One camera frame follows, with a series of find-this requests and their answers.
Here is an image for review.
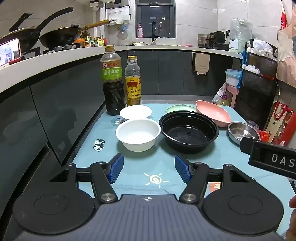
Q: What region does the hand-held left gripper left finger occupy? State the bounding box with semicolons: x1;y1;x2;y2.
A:
50;153;124;205

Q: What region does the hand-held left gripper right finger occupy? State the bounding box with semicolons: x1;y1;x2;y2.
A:
175;154;254;205

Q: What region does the black round bowl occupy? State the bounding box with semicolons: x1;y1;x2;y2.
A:
158;110;219;154

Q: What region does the large white bowl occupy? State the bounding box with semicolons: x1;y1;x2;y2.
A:
115;119;161;152

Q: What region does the stainless steel bowl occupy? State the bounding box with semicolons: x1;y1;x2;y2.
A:
227;121;261;146

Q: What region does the small white bowl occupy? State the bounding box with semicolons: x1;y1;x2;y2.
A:
120;105;152;121

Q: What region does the green plate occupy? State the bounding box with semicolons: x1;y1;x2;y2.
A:
165;104;197;115

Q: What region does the pink square bowl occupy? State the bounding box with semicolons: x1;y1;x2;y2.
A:
195;100;232;128

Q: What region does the person's right hand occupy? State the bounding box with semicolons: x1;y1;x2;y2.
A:
289;194;296;235

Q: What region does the red plastic bag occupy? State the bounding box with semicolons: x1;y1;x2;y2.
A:
257;130;270;143

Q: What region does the red gift bag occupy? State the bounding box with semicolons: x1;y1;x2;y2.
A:
264;100;295;147

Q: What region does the clear plastic bag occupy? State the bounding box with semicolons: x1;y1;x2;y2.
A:
245;120;261;133

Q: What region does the black storage rack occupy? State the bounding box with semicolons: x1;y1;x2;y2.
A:
235;38;278;131

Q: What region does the dark vinegar bottle green label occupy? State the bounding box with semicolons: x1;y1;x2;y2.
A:
100;45;126;116

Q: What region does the pink stool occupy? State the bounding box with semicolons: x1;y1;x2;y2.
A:
225;84;240;109

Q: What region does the cooking oil jug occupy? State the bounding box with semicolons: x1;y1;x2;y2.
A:
219;94;231;106

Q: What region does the oil bottle yellow label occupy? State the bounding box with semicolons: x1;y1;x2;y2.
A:
125;56;142;106

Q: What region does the blue-lid white container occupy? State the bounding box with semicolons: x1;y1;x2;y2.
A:
225;69;242;86

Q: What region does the small white plastic bag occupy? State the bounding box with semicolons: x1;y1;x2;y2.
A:
242;64;263;75

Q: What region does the beige hanging bin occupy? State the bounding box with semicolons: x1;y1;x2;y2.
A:
192;52;211;76

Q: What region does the brown paper bag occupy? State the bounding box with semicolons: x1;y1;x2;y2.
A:
277;0;296;88

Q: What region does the large crumpled white plastic bag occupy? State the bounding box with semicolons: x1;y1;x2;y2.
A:
246;38;275;61

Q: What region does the grey kitchen cabinet counter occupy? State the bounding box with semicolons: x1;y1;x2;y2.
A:
0;43;244;168

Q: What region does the group of condiment bottles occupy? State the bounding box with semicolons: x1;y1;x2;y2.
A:
80;30;108;48

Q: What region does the plastic-covered white appliance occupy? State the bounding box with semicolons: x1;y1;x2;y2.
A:
229;18;254;54

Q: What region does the rice cooker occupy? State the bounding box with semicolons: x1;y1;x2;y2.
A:
197;33;210;49

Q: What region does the black air fryer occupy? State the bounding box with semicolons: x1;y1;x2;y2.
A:
208;31;229;50

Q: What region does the hanging strainer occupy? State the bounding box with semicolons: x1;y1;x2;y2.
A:
117;24;129;40

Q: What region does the gas stove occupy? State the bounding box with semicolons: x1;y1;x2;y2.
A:
23;44;77;56

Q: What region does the pink soap dispenser bottle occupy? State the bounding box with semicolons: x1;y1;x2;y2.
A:
136;23;145;39

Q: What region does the black faucet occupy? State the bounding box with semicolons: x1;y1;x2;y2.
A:
151;21;160;45

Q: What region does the dark window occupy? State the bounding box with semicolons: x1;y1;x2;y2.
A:
135;0;176;39

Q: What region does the phone in red case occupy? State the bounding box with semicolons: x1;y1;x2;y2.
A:
0;38;22;67

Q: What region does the black frying pan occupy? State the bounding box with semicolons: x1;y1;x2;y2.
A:
0;7;74;45

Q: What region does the wok with wooden handle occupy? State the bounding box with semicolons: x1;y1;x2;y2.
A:
38;19;110;48

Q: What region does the white wall box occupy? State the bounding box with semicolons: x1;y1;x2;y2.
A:
89;1;107;12

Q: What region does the black cookware handle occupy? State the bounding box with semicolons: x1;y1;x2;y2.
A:
9;12;33;33

